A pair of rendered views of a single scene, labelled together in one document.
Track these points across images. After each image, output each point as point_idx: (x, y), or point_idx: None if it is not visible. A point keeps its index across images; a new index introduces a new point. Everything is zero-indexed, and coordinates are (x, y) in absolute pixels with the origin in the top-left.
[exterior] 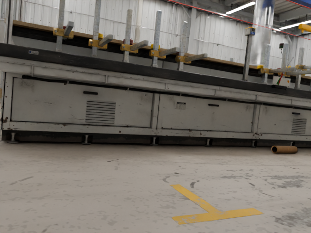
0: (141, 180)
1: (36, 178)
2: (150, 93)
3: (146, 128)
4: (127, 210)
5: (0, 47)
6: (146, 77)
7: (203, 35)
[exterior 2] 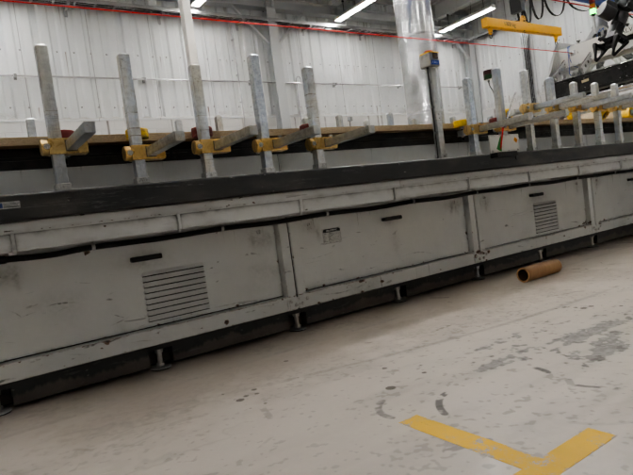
0: (339, 431)
1: None
2: (267, 226)
3: (278, 299)
4: None
5: None
6: (259, 198)
7: None
